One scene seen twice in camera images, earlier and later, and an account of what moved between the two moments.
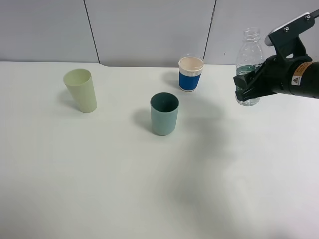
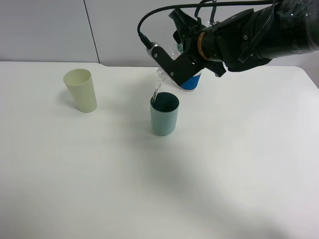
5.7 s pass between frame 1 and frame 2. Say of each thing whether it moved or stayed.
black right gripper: moved
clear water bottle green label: moved
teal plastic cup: stayed
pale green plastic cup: stayed
